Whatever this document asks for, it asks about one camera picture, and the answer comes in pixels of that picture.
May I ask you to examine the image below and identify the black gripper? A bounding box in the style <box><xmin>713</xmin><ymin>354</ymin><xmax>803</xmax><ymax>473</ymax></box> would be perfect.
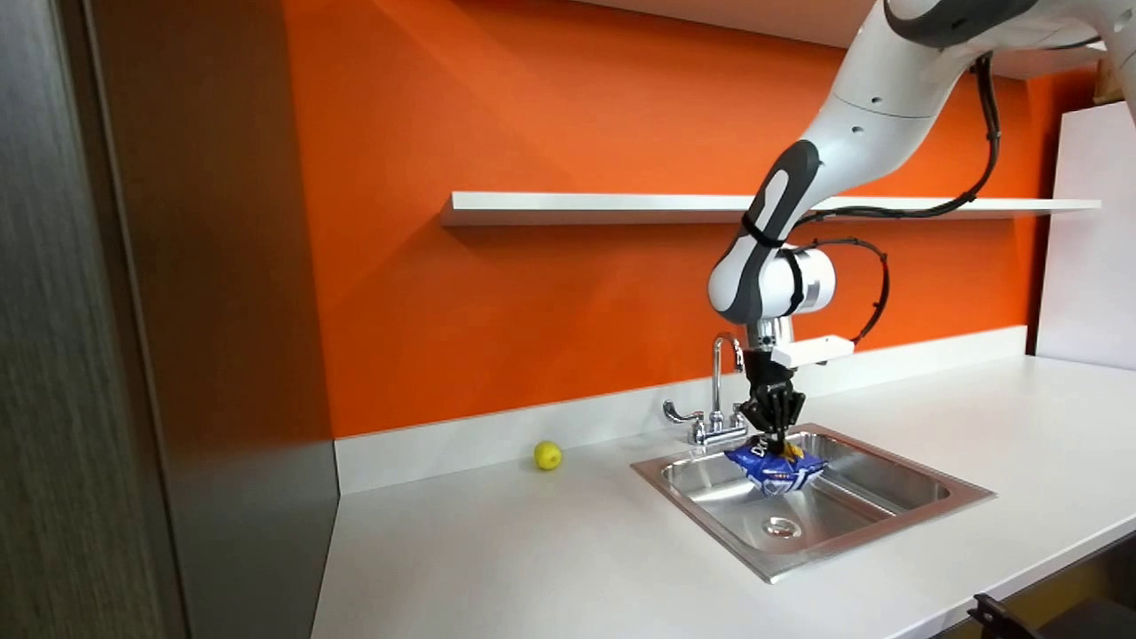
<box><xmin>737</xmin><ymin>351</ymin><xmax>809</xmax><ymax>460</ymax></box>

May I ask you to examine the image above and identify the round sink drain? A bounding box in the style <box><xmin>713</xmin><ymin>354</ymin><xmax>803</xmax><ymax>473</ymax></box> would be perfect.
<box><xmin>760</xmin><ymin>511</ymin><xmax>809</xmax><ymax>542</ymax></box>

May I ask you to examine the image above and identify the stainless steel sink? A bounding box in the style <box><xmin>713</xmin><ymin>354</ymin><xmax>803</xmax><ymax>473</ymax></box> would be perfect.
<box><xmin>629</xmin><ymin>418</ymin><xmax>995</xmax><ymax>585</ymax></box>

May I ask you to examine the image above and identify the chrome faucet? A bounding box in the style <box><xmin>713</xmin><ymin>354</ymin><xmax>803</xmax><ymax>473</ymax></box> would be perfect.
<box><xmin>659</xmin><ymin>334</ymin><xmax>760</xmax><ymax>456</ymax></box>

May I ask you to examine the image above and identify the yellow ball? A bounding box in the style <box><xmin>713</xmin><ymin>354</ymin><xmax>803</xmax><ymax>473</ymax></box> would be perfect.
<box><xmin>529</xmin><ymin>437</ymin><xmax>569</xmax><ymax>476</ymax></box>

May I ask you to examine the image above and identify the white tall cabinet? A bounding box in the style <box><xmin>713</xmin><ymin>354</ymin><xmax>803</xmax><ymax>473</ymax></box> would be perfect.
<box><xmin>1033</xmin><ymin>101</ymin><xmax>1136</xmax><ymax>374</ymax></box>

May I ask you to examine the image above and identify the dark cabinet panel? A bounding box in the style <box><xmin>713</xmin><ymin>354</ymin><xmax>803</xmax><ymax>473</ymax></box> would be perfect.
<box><xmin>0</xmin><ymin>0</ymin><xmax>344</xmax><ymax>639</ymax></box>

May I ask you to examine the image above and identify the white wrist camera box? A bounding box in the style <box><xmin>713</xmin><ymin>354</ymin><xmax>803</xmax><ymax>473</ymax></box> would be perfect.
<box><xmin>773</xmin><ymin>334</ymin><xmax>860</xmax><ymax>368</ymax></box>

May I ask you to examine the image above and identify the white wall shelf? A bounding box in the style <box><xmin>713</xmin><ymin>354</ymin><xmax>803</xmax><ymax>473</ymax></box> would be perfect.
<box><xmin>441</xmin><ymin>189</ymin><xmax>1104</xmax><ymax>232</ymax></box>

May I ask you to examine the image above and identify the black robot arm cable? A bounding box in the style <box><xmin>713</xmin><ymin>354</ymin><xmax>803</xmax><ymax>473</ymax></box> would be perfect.
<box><xmin>792</xmin><ymin>50</ymin><xmax>1007</xmax><ymax>348</ymax></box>

